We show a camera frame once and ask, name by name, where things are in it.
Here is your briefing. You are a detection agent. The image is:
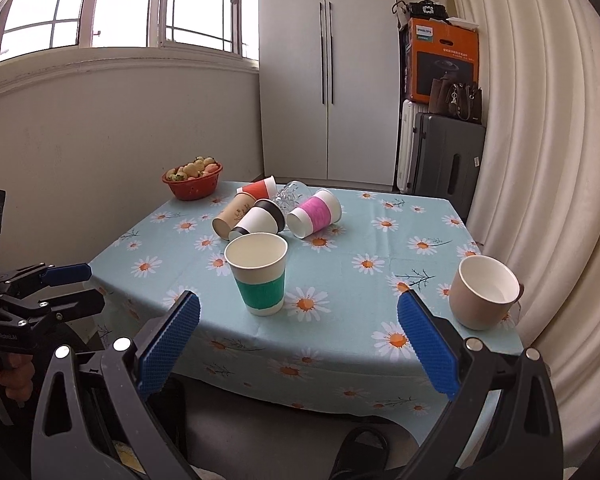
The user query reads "pile of small fruits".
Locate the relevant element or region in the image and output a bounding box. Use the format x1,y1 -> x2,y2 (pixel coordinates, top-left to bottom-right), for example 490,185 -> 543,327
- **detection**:
166,156 -> 217,182

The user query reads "person's left hand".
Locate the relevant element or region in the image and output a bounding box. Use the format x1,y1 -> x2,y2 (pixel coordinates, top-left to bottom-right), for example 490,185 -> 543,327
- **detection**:
0,349 -> 37,405

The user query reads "black bag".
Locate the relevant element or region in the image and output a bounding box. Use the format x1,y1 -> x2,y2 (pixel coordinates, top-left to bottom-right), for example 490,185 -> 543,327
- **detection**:
392,0 -> 449,26

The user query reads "blue daisy print tablecloth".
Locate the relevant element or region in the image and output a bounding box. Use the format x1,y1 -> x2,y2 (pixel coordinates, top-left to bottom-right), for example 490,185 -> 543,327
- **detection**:
87,180 -> 526,449

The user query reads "clear glass cup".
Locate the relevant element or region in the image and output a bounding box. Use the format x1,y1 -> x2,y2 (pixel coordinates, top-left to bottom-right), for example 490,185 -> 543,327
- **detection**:
272,180 -> 311,217

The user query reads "pink band paper cup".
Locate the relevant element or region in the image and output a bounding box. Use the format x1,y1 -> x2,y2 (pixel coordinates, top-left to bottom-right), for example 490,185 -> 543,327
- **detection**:
286,188 -> 343,239

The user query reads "white frame window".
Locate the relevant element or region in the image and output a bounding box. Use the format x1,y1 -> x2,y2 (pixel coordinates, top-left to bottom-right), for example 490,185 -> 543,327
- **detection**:
0,0 -> 260,67

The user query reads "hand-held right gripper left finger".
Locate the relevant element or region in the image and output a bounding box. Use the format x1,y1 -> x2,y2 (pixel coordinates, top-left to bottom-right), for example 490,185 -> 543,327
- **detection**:
30,290 -> 201,480

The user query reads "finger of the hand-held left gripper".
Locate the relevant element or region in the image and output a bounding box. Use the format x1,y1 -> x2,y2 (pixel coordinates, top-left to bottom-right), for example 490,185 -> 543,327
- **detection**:
2,289 -> 106,332
0,262 -> 92,299

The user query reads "cream curtain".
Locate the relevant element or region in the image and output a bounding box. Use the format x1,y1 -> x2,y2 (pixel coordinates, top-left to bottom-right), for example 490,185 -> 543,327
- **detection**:
444,0 -> 600,463

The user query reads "brown handbag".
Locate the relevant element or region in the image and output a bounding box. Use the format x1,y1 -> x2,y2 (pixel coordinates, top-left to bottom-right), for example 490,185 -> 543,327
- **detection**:
428,78 -> 483,124

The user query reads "dark grey suitcase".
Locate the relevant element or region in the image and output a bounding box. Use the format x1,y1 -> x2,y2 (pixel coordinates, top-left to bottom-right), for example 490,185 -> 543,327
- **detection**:
410,112 -> 487,219

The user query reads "white suitcase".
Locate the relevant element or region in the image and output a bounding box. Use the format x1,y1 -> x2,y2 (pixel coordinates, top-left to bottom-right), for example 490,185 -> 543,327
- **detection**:
396,99 -> 422,194

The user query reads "brown paper cup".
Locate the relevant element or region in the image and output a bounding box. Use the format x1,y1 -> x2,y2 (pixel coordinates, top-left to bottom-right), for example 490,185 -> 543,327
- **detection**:
212,193 -> 260,239

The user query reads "orange cardboard box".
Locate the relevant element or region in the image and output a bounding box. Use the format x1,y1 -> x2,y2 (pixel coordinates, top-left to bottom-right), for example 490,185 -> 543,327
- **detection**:
399,17 -> 480,104

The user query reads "beige ceramic mug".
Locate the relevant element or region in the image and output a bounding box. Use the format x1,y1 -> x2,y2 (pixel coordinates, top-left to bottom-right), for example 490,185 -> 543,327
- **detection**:
448,254 -> 525,331

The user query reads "black slipper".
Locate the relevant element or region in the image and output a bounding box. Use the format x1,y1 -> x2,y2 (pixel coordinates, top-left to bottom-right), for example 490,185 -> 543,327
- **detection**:
328,426 -> 392,480

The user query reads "black and white paper cup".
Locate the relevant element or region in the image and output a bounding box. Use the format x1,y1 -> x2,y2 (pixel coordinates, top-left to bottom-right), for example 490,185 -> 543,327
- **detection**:
228,199 -> 286,242

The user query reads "white wardrobe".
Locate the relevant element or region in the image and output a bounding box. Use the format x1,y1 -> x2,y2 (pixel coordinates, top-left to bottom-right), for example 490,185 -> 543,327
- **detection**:
257,0 -> 401,191

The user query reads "red paper cup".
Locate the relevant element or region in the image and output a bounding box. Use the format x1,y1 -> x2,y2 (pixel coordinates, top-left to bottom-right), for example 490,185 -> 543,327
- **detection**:
236,175 -> 279,201

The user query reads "green band paper cup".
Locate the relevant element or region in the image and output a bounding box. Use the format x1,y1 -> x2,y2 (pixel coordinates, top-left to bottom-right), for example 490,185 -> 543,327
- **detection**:
224,232 -> 289,317

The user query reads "red plastic basket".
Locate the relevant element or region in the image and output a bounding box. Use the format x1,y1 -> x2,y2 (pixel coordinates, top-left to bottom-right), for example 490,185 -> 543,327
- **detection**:
161,162 -> 224,202

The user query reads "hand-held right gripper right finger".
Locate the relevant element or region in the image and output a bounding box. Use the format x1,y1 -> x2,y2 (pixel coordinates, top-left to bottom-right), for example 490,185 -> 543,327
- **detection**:
397,290 -> 567,480

